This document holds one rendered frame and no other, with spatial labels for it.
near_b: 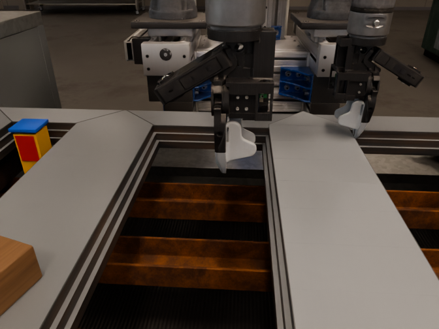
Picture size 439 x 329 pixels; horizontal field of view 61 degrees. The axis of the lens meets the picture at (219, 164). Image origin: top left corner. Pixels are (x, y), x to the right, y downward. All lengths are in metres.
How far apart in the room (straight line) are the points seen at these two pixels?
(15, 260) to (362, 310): 0.38
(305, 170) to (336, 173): 0.05
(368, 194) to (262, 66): 0.29
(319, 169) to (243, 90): 0.27
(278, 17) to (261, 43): 0.91
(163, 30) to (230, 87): 0.73
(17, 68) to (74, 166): 0.59
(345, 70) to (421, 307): 0.46
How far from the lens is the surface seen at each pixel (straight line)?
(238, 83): 0.48
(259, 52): 0.49
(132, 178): 0.70
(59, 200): 0.64
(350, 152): 0.78
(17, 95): 1.26
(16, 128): 0.90
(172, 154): 1.14
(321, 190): 0.64
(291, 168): 0.69
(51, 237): 0.57
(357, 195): 0.64
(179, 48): 1.08
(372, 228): 0.58
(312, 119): 0.91
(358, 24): 0.76
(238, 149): 0.53
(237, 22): 0.47
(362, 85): 0.78
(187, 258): 0.76
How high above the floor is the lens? 1.20
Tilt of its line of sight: 29 degrees down
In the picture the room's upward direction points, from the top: straight up
